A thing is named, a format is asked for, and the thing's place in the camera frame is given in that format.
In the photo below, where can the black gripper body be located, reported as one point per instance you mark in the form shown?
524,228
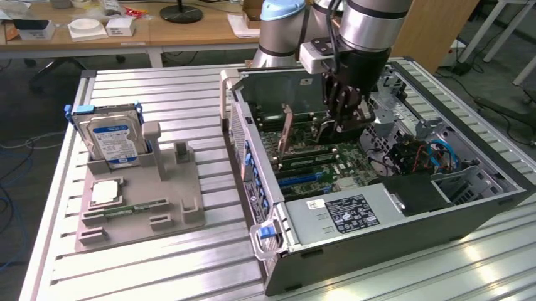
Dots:
360,67

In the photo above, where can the graphics card with metal bracket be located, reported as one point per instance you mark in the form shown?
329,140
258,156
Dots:
330,133

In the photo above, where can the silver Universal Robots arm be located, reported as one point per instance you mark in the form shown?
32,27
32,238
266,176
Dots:
368,22

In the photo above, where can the blue expansion slot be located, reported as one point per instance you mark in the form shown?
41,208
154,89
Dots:
297,178

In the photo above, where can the metal disk bay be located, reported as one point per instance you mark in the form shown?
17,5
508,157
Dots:
389,122

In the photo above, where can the green motherboard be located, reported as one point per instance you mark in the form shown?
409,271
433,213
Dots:
352,160

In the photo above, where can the black RAM stick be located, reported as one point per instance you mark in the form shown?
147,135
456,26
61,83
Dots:
310,159

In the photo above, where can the wooden cabinet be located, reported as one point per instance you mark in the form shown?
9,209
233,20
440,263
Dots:
436,31

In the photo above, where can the brown cardboard box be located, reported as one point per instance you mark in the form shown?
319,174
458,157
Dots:
253,14

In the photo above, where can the white paper stack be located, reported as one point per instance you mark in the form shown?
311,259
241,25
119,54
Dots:
241,29

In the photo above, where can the grey power supply unit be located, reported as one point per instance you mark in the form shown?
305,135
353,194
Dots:
314,219

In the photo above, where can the metal drive cage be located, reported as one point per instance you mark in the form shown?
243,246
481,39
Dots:
469,185

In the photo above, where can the open black PC case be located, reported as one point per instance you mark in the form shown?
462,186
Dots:
377,238

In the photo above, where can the blue case latch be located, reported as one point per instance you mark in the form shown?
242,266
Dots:
265,233

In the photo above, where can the wooden desk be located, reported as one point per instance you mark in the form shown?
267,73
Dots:
167,34

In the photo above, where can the black lamp base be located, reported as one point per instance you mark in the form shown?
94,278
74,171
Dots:
182,14

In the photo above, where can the grey parts rack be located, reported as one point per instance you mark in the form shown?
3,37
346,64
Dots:
167,188

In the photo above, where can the red packet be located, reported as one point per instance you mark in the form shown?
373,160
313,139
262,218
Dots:
135,13

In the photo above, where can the hard disk in blue caddy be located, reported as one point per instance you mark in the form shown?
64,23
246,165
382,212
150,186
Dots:
111,138

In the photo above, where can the small white labelled box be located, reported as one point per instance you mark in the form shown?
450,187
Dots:
120,28

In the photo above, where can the green RAM stick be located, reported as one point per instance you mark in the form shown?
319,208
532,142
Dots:
126,210

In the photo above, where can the silver CPU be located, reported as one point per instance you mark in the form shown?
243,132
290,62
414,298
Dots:
104,192

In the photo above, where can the white round holder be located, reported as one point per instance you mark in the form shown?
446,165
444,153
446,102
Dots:
86,29

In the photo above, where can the black chair base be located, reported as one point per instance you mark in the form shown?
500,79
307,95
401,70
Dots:
39,73

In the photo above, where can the grey cup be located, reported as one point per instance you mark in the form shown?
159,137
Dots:
61,3

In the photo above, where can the white box with dark lid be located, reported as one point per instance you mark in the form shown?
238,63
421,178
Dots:
35,29

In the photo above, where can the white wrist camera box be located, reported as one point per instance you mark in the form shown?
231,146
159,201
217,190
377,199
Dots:
311,58

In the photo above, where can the white table frame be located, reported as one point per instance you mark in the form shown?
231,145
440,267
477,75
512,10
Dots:
504,31

